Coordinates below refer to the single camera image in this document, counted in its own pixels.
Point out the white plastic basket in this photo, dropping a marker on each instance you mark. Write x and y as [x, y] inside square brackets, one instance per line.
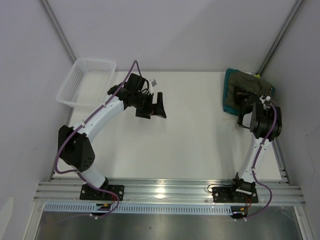
[87, 83]

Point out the aluminium corner post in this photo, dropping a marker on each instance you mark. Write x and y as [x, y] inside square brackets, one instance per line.
[52, 19]
[285, 27]

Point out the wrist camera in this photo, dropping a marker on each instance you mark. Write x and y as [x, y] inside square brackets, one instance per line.
[152, 83]
[265, 98]

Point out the teal folded shorts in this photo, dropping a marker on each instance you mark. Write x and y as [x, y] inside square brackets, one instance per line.
[227, 100]

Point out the right aluminium corner post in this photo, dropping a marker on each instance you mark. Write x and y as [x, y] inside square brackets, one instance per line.
[285, 27]

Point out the olive green shorts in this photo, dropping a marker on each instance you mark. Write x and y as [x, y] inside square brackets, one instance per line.
[245, 82]

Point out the white slotted cable duct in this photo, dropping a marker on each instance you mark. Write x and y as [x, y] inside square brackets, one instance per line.
[137, 208]

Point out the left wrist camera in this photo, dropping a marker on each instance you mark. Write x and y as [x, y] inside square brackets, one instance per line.
[152, 83]

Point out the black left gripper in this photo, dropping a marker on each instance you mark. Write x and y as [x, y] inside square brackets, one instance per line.
[154, 109]

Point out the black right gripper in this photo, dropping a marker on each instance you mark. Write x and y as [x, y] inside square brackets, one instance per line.
[239, 94]

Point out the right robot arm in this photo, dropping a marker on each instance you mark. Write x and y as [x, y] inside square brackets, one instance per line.
[264, 121]

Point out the aluminium mounting rail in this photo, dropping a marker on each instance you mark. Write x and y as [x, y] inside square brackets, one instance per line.
[165, 191]

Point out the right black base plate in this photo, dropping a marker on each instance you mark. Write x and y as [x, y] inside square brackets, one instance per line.
[226, 194]

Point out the left aluminium corner post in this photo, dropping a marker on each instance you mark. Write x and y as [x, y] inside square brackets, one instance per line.
[52, 19]

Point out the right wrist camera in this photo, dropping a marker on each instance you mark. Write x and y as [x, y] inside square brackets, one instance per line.
[265, 98]

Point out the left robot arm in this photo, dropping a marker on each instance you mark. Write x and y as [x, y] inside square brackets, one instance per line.
[75, 142]

